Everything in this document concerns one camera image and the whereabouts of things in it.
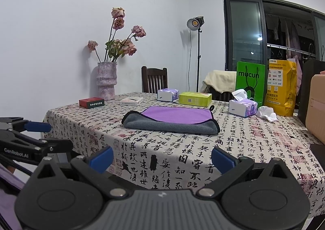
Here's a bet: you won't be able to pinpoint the white and red box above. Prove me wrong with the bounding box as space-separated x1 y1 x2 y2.
119 97 144 106

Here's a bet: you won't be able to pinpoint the crumpled white tissue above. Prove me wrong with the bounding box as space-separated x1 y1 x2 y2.
256 106 278 122

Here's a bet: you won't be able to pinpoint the dark framed window door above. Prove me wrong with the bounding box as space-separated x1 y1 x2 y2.
222 0 325 72

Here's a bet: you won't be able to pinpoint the calligraphy print tablecloth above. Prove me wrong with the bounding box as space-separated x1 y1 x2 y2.
44 96 324 217

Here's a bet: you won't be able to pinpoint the dark wooden chair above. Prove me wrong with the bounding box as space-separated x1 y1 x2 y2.
141 66 168 94

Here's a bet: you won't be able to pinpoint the pink speckled vase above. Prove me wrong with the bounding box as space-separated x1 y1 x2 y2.
96 62 117 100

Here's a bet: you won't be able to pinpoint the green mucun paper bag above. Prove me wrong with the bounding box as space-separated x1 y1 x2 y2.
236 61 265 107

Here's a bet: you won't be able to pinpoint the chair with cream cloth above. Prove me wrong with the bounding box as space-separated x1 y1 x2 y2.
200 70 236 102

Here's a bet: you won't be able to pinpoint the dried pink roses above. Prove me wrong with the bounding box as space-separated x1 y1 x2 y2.
87 7 146 63

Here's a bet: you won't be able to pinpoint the black paper bag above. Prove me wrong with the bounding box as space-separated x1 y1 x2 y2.
297 59 325 124

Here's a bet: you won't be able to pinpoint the purple tissue pack right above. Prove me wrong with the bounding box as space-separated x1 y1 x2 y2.
229 89 258 118

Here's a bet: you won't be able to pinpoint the purple and grey towel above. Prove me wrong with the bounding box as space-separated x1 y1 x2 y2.
121 106 220 135

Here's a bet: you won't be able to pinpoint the studio light on stand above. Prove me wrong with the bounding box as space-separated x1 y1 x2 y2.
187 15 206 93

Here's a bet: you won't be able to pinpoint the yellow plastic bag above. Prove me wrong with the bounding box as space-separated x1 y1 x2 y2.
264 59 297 117

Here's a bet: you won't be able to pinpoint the purple tissue pack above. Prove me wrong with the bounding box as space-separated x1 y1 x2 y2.
157 88 179 102
229 89 258 118

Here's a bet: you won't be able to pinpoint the purple tissue pack left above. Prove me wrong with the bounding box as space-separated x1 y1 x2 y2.
157 88 179 102

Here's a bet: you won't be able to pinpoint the lime green box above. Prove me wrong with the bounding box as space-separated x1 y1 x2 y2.
179 92 212 107

